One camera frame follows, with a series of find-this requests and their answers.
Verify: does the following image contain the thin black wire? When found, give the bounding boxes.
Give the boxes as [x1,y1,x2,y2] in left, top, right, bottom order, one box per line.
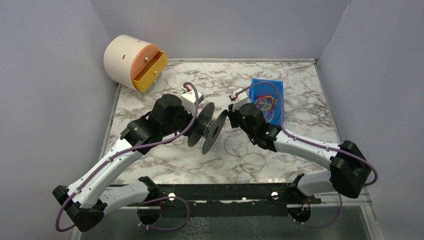
[203,119,267,174]

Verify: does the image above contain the blue plastic bin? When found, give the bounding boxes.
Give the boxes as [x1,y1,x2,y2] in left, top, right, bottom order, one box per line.
[248,78,285,126]

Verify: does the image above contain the black cable spool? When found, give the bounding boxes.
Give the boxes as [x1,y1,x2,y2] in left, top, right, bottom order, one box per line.
[187,102,228,155]

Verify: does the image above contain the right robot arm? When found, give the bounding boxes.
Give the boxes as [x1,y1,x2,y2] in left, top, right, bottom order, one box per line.
[228,103,372,199]

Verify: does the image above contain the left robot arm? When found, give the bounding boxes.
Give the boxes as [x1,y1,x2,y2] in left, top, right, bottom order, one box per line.
[52,90,204,232]

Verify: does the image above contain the yellow drawer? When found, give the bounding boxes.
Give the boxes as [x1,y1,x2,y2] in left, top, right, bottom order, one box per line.
[131,50,168,93]

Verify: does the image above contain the cream cylindrical drawer cabinet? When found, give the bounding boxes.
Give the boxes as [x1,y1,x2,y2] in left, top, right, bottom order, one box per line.
[103,34,162,91]

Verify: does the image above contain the yellow wire bundle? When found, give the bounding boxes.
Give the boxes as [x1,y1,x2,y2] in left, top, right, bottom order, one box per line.
[254,95,278,114]

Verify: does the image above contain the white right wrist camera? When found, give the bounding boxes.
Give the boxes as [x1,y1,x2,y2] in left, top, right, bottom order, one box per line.
[228,88,250,112]

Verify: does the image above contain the red wire bundle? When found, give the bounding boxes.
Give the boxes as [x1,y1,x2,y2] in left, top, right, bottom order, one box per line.
[254,89,282,125]

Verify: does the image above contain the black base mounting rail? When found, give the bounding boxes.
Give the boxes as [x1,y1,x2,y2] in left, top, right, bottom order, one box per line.
[91,176,319,224]

